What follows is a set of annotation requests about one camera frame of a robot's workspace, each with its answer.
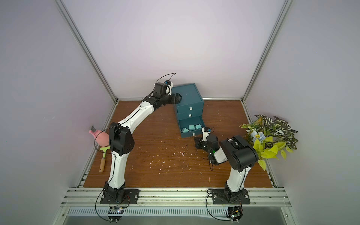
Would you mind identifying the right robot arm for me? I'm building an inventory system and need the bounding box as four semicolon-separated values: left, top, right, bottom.
194;134;259;202

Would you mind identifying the electronics board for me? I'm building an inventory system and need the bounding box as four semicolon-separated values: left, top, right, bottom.
107;207;125;222
226;205;244;223

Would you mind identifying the artificial green plant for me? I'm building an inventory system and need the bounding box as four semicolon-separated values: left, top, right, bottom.
241;114;299;170

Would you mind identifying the teal bottom drawer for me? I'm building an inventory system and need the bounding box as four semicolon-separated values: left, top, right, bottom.
178;116;205;138

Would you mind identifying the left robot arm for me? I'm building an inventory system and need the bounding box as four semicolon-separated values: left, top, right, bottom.
103;93;182;202

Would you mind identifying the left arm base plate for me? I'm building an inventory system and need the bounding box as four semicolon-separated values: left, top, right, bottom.
100;189;140;205

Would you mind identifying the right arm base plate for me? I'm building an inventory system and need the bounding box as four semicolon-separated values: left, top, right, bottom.
210;189;250;205

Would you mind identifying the left electronics board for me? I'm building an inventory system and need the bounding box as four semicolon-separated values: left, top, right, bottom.
107;207;125;222

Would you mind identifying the teal three-drawer cabinet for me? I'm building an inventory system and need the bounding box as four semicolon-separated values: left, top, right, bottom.
171;83;205;124

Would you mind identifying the aluminium front rail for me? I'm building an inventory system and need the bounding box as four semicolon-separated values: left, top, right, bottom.
61;187;291;207

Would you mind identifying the right electronics board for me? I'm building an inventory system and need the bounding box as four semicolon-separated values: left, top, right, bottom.
226;205;244;223

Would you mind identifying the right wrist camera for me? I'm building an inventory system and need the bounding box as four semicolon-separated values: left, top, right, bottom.
202;127;212;142

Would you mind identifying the teal top drawer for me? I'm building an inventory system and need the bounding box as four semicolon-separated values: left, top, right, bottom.
174;101;204;114

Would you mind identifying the green wooden-handled tool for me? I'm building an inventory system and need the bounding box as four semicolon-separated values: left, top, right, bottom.
99;146;111;173

